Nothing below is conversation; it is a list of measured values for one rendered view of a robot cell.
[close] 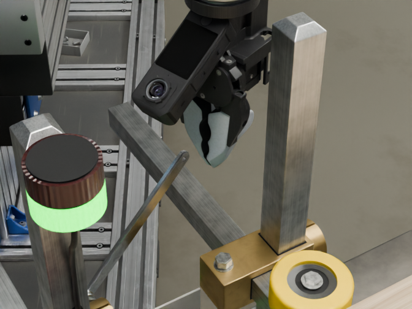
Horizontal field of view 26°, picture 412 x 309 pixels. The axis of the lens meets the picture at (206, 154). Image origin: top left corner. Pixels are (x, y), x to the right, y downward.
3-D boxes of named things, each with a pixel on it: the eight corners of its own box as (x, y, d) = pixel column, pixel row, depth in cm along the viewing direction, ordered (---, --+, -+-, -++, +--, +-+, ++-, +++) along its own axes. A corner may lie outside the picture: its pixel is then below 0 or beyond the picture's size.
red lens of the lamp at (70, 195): (13, 171, 68) (8, 150, 67) (84, 145, 71) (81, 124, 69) (44, 219, 65) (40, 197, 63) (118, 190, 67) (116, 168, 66)
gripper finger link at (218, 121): (261, 154, 97) (265, 86, 91) (228, 183, 94) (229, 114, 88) (238, 143, 99) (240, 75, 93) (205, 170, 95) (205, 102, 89)
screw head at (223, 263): (209, 262, 94) (209, 254, 93) (226, 254, 95) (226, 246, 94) (220, 275, 92) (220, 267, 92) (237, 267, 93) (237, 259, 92)
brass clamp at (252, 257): (196, 282, 98) (195, 251, 95) (296, 236, 103) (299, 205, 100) (226, 321, 94) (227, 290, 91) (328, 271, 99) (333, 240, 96)
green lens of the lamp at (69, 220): (17, 195, 70) (13, 175, 69) (86, 168, 72) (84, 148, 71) (48, 243, 66) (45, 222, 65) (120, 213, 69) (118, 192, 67)
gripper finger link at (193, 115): (238, 143, 99) (240, 75, 93) (205, 170, 95) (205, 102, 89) (216, 132, 100) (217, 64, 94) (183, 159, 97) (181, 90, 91)
